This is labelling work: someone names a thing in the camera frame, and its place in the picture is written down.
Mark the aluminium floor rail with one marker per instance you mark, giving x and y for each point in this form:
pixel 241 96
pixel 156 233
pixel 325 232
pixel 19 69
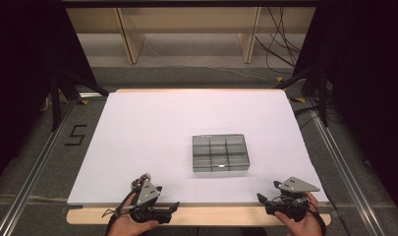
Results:
pixel 344 173
pixel 39 164

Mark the yellow black floor tape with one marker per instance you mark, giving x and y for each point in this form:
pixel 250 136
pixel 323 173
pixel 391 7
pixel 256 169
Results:
pixel 279 79
pixel 298 99
pixel 83 102

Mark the black curtain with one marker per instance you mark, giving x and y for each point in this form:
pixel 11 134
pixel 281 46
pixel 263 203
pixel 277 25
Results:
pixel 19 65
pixel 367 82

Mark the person's right hand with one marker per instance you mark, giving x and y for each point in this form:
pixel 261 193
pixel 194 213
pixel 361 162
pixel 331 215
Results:
pixel 301 227

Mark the person's left hand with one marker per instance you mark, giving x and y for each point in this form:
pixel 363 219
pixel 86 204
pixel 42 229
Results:
pixel 131 227

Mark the clear grey compartment box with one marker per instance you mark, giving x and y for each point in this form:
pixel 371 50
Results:
pixel 219 154

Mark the black tripod stand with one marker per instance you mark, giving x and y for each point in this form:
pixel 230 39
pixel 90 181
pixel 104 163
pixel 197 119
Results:
pixel 322 105
pixel 55 105

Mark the light wooden shelf unit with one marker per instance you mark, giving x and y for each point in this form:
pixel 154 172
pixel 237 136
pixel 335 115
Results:
pixel 186 19

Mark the white table cover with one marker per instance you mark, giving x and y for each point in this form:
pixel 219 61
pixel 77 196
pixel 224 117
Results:
pixel 154 137

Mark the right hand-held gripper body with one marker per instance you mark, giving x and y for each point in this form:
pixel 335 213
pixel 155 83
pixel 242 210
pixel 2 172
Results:
pixel 298 186

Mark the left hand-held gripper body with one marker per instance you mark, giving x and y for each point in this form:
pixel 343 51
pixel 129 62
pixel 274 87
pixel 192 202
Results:
pixel 148 193

